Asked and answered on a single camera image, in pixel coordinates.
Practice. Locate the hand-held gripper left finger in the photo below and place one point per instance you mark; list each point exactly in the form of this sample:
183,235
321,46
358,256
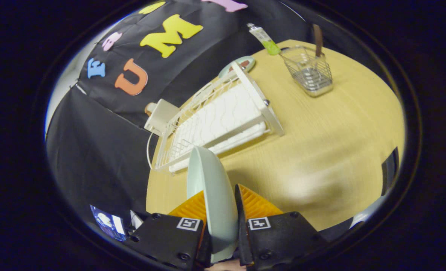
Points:
170,237

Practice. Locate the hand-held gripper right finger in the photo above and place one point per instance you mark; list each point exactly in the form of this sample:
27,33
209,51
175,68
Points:
240,218

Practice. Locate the pale green plate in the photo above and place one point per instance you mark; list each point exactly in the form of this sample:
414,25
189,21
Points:
213,195

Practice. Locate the small green plate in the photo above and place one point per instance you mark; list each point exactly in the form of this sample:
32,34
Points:
251,60

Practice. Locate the lit blue screen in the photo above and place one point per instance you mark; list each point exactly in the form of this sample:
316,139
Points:
108,222

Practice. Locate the white toaster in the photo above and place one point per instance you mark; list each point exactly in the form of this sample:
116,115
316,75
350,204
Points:
162,116

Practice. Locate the brown bread slice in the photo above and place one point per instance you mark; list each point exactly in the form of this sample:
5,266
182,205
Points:
149,109

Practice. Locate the reddish brown food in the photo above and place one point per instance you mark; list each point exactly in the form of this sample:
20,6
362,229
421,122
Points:
242,64

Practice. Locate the dark block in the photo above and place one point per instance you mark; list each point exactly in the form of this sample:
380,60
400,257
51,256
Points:
390,171

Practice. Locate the green label plastic bottle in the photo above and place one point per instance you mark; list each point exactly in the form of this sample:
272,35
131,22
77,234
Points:
266,39

